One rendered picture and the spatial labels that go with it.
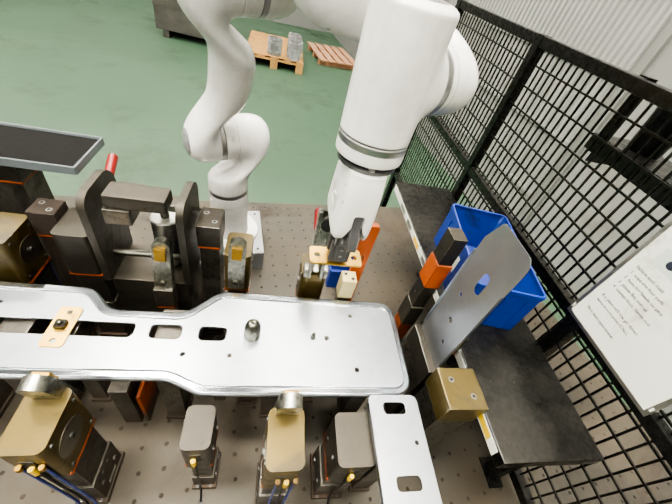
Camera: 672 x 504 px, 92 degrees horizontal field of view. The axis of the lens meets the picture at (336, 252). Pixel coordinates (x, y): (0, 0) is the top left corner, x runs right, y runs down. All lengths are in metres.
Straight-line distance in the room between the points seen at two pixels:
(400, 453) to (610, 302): 0.49
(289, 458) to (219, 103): 0.73
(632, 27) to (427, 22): 2.76
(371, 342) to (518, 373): 0.33
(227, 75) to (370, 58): 0.51
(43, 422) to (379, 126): 0.60
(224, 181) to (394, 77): 0.77
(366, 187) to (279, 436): 0.40
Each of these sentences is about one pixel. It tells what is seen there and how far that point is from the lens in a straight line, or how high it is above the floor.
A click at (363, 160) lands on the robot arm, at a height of 1.44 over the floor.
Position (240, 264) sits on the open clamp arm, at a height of 1.05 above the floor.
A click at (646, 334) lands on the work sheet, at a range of 0.80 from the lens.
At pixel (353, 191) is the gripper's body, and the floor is 1.41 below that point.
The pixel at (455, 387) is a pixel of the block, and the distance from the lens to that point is 0.70.
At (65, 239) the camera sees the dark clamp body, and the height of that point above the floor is 1.07.
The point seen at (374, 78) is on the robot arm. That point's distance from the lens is 0.35.
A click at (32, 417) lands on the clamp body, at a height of 1.04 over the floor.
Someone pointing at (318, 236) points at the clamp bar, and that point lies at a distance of 0.69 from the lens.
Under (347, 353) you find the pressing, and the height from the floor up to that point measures 1.00.
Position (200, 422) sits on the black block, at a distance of 0.66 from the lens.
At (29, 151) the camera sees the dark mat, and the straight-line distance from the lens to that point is 0.96.
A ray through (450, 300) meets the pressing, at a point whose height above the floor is 1.13.
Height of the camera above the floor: 1.61
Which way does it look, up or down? 43 degrees down
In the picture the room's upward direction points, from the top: 17 degrees clockwise
